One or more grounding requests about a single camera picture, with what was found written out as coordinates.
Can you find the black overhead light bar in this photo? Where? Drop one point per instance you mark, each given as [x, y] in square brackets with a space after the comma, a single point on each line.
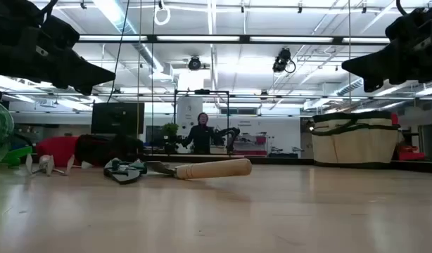
[244, 39]

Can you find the person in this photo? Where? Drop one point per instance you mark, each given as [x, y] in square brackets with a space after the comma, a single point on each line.
[201, 138]

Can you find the round black ceiling camera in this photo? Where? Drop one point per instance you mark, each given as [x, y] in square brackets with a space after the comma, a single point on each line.
[194, 63]

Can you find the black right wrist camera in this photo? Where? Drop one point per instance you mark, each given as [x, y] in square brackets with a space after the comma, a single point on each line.
[409, 24]

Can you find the green leafy potted plant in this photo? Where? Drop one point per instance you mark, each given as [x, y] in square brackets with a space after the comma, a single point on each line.
[170, 130]

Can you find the black background robot arm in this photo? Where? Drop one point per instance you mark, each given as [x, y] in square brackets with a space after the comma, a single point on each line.
[230, 133]

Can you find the red bin shelf rack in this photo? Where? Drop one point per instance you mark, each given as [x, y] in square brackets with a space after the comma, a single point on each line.
[260, 140]

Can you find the beige green gardening bag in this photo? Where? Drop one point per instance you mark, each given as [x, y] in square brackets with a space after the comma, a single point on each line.
[353, 144]

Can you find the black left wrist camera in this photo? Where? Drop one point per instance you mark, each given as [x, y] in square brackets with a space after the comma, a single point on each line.
[61, 33]

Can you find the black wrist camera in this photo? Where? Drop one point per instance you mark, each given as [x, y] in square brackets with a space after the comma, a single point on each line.
[409, 24]
[61, 33]

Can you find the black aluminium table frame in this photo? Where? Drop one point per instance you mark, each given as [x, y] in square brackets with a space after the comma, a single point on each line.
[283, 161]

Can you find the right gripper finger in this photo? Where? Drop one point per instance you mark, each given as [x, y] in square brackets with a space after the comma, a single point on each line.
[374, 65]
[373, 85]

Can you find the black monitor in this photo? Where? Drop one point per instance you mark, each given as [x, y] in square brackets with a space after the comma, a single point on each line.
[117, 117]

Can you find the red storage bin stack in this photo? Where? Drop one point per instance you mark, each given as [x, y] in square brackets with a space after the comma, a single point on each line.
[411, 154]

